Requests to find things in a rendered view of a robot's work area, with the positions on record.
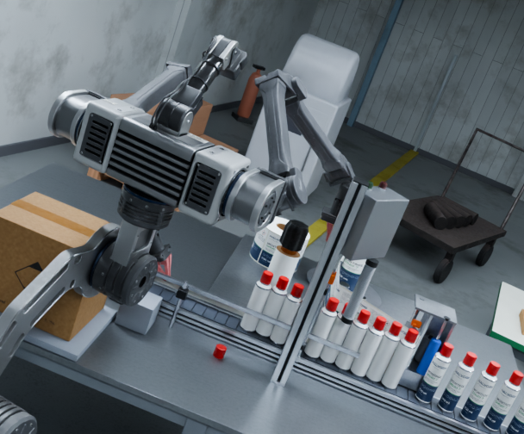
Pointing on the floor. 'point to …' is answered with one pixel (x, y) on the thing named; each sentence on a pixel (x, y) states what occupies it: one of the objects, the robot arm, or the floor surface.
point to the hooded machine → (333, 110)
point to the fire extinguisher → (248, 98)
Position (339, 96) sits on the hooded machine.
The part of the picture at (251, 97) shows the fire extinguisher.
